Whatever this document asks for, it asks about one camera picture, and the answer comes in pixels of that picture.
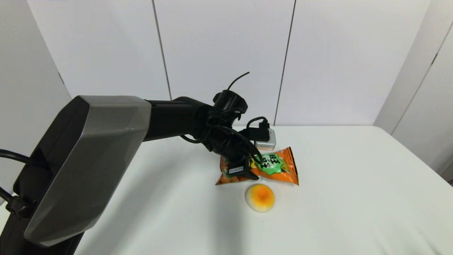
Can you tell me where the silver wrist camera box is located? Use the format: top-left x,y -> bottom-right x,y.
254,128 -> 277,151

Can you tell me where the round yellow white bun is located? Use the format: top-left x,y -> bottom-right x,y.
245,183 -> 276,213

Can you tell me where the orange snack bag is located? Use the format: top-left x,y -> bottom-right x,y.
215,146 -> 300,186

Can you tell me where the black looping arm cable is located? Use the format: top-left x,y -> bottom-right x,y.
180,72 -> 271,168

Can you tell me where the black arm base cable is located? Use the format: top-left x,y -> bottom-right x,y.
0,149 -> 45,169

